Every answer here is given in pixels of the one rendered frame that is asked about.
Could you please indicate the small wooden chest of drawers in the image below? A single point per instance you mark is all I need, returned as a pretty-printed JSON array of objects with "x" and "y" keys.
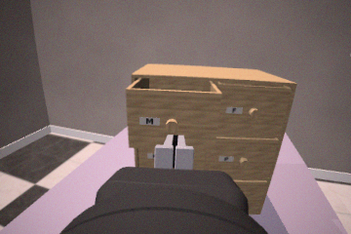
[{"x": 223, "y": 74}]

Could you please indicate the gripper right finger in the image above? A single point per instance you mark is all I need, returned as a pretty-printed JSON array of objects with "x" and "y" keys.
[{"x": 184, "y": 155}]

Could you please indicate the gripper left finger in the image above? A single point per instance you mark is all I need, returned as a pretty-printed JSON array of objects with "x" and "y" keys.
[{"x": 165, "y": 154}]

